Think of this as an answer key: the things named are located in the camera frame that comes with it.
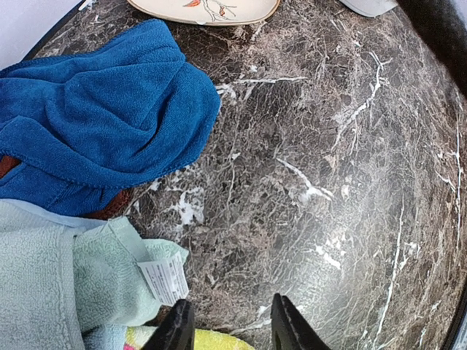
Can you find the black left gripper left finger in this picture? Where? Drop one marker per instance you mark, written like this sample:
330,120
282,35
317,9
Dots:
177,331

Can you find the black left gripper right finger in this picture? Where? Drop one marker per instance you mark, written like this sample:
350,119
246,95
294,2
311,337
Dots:
290,330

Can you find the royal blue towel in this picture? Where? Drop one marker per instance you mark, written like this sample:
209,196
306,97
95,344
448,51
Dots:
85,127

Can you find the pale green towel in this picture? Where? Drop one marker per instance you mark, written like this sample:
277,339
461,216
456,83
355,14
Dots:
74,283

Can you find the white plastic basin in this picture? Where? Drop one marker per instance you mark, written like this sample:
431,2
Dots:
370,8

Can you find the yellow patterned towel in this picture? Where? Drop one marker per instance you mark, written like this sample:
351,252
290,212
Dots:
204,339

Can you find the beige floral plate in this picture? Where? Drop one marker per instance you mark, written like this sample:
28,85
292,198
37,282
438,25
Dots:
209,12

